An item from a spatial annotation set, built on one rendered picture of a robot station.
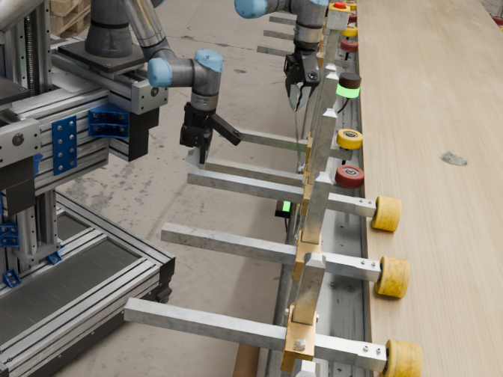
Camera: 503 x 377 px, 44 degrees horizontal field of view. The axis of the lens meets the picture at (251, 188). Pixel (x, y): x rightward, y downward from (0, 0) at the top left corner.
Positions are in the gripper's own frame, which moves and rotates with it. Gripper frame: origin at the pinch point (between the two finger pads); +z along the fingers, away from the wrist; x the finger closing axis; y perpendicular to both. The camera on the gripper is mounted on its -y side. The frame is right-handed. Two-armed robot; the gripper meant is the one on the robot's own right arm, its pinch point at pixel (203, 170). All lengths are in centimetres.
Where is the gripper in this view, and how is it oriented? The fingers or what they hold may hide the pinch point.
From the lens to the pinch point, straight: 182.1
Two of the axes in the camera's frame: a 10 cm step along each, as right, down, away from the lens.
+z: -1.4, 8.5, 5.1
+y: -9.8, -1.9, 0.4
